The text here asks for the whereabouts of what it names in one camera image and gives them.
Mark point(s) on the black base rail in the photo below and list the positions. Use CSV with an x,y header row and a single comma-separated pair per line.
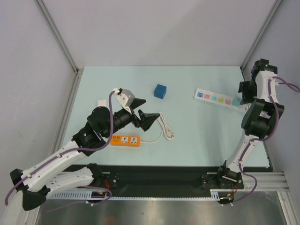
x,y
167,180

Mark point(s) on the white cable duct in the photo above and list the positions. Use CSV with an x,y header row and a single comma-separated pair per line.
x,y
100,195

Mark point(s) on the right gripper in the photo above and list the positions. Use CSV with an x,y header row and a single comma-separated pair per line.
x,y
243,89

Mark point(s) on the blue cube adapter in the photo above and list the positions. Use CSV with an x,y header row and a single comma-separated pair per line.
x,y
160,91

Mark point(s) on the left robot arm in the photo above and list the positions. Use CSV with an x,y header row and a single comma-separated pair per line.
x,y
37,184

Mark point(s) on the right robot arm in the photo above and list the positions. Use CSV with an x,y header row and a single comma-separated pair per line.
x,y
259,122

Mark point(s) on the white charger plug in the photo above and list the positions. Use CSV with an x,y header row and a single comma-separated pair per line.
x,y
102,103

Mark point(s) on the mint green charger plug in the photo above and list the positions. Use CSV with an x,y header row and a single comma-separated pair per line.
x,y
236,101

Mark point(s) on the white power strip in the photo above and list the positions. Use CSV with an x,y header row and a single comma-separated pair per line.
x,y
217,99

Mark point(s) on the orange power strip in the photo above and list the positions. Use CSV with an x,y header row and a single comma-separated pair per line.
x,y
125,140

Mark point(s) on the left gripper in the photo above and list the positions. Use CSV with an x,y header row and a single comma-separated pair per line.
x,y
146,119

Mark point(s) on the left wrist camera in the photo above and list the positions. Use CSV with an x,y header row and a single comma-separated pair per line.
x,y
125,98

